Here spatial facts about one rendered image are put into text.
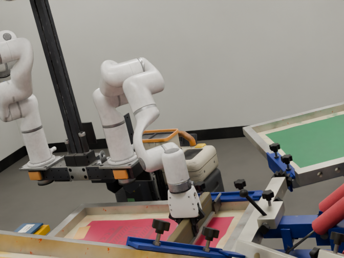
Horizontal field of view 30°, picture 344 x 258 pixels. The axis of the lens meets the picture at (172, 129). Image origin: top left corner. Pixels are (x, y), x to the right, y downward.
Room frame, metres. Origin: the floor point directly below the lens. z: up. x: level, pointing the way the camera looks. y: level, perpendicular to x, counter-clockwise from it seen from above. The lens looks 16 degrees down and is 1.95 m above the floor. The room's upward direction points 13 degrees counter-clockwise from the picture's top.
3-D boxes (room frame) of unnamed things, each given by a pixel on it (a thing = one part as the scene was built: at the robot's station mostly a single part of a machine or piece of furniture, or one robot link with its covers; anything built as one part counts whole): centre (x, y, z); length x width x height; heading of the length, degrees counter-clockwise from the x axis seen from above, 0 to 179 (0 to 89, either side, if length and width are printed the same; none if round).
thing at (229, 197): (2.22, -0.13, 0.97); 0.30 x 0.05 x 0.07; 64
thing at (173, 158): (2.02, 0.02, 1.25); 0.15 x 0.10 x 0.11; 21
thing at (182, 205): (1.98, 0.02, 1.12); 0.10 x 0.08 x 0.11; 64
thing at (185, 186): (1.98, 0.01, 1.18); 0.09 x 0.07 x 0.03; 64
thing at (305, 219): (1.83, -0.29, 1.02); 0.17 x 0.06 x 0.05; 64
